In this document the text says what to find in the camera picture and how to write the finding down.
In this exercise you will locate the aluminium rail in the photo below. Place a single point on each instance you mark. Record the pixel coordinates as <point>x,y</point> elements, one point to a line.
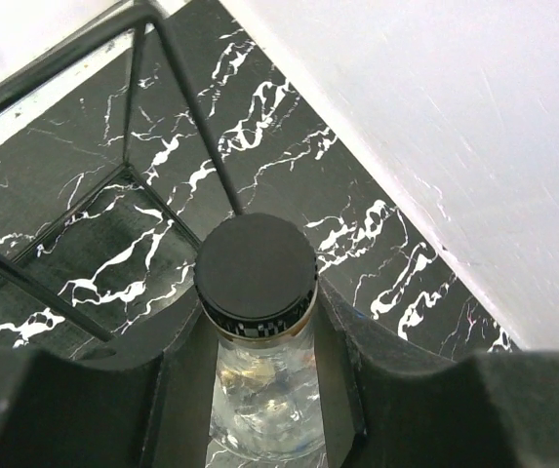
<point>35,72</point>

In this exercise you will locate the black wire wine rack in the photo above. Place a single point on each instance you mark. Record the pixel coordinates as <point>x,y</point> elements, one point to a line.
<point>93,188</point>

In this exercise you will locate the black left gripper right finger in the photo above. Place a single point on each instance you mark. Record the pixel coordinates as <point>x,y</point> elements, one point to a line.
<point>389,403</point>

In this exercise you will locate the clear glass bottle top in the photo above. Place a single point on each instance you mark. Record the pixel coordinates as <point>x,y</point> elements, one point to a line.
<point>256,276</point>

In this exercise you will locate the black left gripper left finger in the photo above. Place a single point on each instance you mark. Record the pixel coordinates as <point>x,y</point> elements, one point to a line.
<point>141,400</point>

